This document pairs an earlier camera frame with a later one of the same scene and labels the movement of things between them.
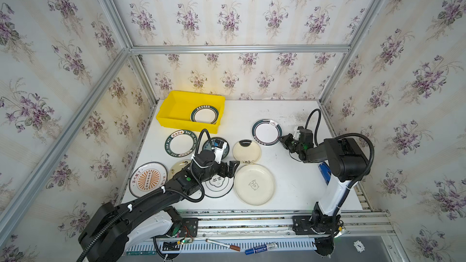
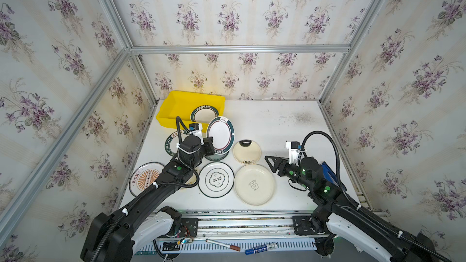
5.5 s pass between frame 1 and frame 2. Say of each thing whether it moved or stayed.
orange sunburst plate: stayed
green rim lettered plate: stayed
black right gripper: moved
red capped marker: stayed
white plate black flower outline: stayed
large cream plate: stayed
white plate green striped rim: moved
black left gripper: moved
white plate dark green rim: stayed
